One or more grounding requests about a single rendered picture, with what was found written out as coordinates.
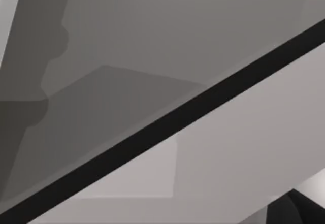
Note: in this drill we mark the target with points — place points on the black rounded robot part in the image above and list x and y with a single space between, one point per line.
299 211

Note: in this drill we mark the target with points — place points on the black table edge strip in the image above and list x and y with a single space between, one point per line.
162 122

